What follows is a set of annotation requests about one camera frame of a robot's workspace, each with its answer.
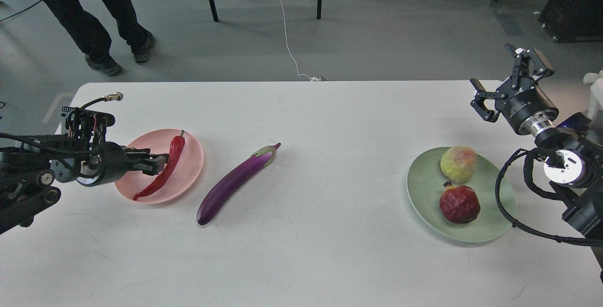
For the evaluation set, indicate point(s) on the red chili pepper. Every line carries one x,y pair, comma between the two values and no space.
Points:
176,148

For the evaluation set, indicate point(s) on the green plate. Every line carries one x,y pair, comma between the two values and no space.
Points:
425,185

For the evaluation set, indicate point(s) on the pink plate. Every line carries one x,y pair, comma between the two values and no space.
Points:
188,168

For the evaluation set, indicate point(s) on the green yellow fruit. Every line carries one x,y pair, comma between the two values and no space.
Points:
459,163

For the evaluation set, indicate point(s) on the purple eggplant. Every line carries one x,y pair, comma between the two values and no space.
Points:
223,190

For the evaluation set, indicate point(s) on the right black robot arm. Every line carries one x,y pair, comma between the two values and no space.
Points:
565,165

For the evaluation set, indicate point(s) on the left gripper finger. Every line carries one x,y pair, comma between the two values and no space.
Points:
147,168
135,155

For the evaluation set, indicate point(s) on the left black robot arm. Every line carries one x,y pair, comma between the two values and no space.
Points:
80,154

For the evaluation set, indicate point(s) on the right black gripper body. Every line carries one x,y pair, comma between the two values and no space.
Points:
529,112

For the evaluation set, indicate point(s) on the person in dark trousers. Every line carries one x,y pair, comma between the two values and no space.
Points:
93,39

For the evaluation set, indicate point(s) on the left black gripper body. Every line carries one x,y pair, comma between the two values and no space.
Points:
107,167

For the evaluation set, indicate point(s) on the dark red pomegranate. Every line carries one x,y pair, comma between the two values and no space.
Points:
459,204

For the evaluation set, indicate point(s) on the black equipment case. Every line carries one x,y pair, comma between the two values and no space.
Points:
573,20

